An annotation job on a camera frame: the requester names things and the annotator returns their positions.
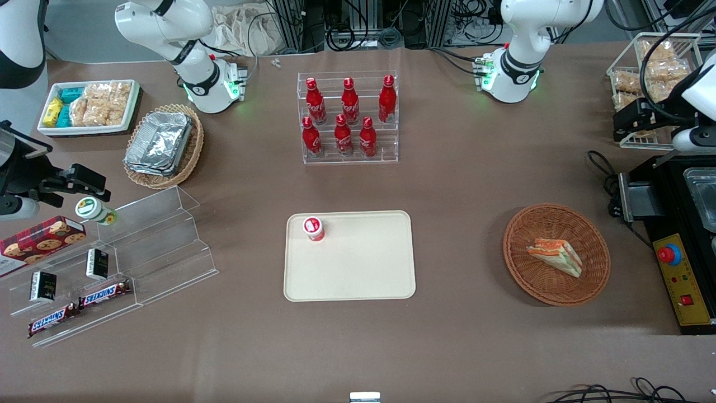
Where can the red yogurt cup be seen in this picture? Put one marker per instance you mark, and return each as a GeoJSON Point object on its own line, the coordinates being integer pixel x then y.
{"type": "Point", "coordinates": [314, 228]}

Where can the teal snack packet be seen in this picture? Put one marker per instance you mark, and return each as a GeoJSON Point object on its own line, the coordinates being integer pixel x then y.
{"type": "Point", "coordinates": [71, 94]}
{"type": "Point", "coordinates": [64, 116]}

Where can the clear acrylic bottle rack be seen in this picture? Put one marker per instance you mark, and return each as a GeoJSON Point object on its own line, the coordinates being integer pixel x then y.
{"type": "Point", "coordinates": [347, 159]}

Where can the clear acrylic step riser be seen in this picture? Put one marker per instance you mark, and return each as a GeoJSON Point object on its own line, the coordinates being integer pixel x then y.
{"type": "Point", "coordinates": [168, 246]}
{"type": "Point", "coordinates": [72, 302]}

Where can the beige cloth bag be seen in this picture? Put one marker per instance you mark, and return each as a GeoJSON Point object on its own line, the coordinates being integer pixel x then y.
{"type": "Point", "coordinates": [246, 31]}

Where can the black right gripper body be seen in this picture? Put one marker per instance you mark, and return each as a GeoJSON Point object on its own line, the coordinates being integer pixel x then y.
{"type": "Point", "coordinates": [22, 170]}

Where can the steel machine pan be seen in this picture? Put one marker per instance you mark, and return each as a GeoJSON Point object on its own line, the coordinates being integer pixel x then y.
{"type": "Point", "coordinates": [702, 201]}

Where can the oval light wicker basket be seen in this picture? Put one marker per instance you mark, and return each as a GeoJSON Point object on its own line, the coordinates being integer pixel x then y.
{"type": "Point", "coordinates": [193, 145]}

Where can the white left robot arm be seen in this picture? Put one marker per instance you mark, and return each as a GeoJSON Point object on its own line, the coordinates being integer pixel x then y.
{"type": "Point", "coordinates": [514, 73]}

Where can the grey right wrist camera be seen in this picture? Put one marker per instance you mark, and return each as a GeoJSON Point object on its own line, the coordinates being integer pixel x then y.
{"type": "Point", "coordinates": [17, 208]}

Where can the small black box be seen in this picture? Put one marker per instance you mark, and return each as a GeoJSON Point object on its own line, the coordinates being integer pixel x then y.
{"type": "Point", "coordinates": [97, 264]}
{"type": "Point", "coordinates": [43, 286]}

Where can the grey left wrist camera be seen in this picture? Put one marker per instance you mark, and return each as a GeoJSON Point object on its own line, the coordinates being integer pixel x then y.
{"type": "Point", "coordinates": [696, 140]}

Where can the green sunflower yogurt cup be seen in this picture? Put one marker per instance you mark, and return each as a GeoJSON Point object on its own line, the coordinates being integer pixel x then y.
{"type": "Point", "coordinates": [92, 210]}

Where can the clear rice cracker bag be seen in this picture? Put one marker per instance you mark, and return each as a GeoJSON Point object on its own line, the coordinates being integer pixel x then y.
{"type": "Point", "coordinates": [109, 89]}
{"type": "Point", "coordinates": [116, 111]}
{"type": "Point", "coordinates": [89, 112]}

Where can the red emergency stop button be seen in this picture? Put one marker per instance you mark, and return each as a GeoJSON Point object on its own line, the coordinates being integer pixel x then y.
{"type": "Point", "coordinates": [669, 254]}

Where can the round brown wicker basket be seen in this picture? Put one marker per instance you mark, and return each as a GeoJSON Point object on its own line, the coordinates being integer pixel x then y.
{"type": "Point", "coordinates": [537, 280]}

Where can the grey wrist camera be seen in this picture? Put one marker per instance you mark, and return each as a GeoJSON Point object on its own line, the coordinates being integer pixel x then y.
{"type": "Point", "coordinates": [17, 208]}
{"type": "Point", "coordinates": [696, 140]}

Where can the cream plastic tray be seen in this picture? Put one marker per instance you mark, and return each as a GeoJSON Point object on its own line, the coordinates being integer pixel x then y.
{"type": "Point", "coordinates": [358, 263]}

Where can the white rectangular snack tray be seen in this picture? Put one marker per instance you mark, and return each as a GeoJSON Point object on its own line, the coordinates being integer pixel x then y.
{"type": "Point", "coordinates": [89, 130]}

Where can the wrapped triangle sandwich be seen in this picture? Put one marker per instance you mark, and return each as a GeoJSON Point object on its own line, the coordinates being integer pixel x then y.
{"type": "Point", "coordinates": [556, 257]}

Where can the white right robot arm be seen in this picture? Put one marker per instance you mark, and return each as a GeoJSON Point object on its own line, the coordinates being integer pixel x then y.
{"type": "Point", "coordinates": [204, 84]}

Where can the aluminium frame rack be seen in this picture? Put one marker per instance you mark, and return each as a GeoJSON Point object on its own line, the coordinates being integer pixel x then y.
{"type": "Point", "coordinates": [358, 22]}

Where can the small white box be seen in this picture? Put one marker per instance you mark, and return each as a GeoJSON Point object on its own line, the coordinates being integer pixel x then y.
{"type": "Point", "coordinates": [364, 397]}

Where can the snickers chocolate bar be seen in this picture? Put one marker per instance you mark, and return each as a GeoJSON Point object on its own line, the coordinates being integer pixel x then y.
{"type": "Point", "coordinates": [51, 321]}
{"type": "Point", "coordinates": [105, 294]}

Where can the clear pastry snack bag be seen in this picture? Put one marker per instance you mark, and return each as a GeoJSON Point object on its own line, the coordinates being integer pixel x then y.
{"type": "Point", "coordinates": [660, 51]}
{"type": "Point", "coordinates": [626, 82]}
{"type": "Point", "coordinates": [668, 71]}

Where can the red cola bottle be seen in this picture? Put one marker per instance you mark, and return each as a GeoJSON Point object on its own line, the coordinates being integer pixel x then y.
{"type": "Point", "coordinates": [367, 139]}
{"type": "Point", "coordinates": [387, 101]}
{"type": "Point", "coordinates": [315, 103]}
{"type": "Point", "coordinates": [350, 103]}
{"type": "Point", "coordinates": [343, 137]}
{"type": "Point", "coordinates": [311, 139]}

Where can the red tartan cookie box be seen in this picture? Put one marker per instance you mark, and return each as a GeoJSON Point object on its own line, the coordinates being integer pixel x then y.
{"type": "Point", "coordinates": [39, 243]}

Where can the yellow snack packet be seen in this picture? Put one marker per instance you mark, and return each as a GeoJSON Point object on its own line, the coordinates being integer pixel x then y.
{"type": "Point", "coordinates": [53, 112]}

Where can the black machine with yellow panel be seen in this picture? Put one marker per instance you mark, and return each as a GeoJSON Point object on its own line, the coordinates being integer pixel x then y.
{"type": "Point", "coordinates": [671, 212]}

